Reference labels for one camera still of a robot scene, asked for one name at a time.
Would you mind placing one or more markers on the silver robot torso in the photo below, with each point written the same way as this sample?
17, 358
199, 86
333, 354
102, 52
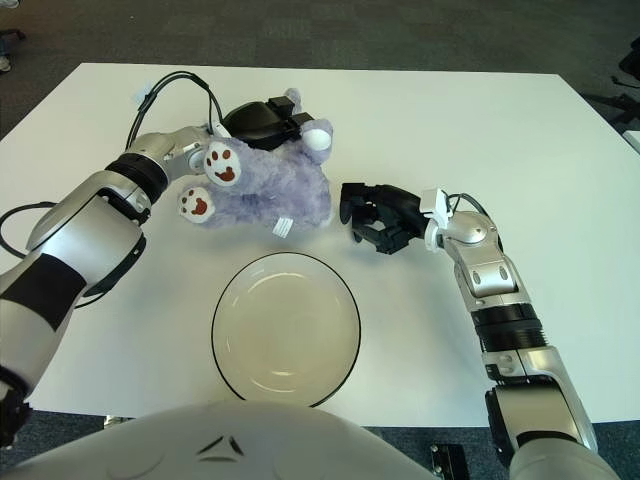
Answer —
250, 440

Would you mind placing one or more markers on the black chair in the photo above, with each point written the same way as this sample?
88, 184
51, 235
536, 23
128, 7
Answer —
631, 62

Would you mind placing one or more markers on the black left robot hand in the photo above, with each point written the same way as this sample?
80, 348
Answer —
260, 122

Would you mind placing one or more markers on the purple plush bunny doll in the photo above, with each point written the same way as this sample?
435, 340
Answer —
280, 190

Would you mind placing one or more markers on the white furniture corner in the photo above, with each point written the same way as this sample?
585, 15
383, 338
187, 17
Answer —
634, 140

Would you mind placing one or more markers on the black metal floor stand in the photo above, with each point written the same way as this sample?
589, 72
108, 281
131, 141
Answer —
448, 460

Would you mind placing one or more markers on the white plate with black rim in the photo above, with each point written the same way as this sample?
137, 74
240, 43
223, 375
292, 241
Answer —
285, 340

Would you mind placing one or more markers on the white sneaker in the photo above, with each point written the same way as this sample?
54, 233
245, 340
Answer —
3, 64

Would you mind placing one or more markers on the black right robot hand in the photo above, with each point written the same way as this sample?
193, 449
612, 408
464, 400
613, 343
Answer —
400, 215

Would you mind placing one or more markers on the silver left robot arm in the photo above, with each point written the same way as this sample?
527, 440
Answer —
85, 230

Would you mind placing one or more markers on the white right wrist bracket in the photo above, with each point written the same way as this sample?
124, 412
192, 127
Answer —
435, 205

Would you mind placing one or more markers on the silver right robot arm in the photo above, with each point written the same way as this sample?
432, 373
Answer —
485, 270

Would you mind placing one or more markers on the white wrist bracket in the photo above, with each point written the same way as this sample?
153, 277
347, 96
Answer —
435, 205
220, 130

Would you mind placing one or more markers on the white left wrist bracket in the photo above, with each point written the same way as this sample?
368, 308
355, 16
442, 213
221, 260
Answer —
220, 130

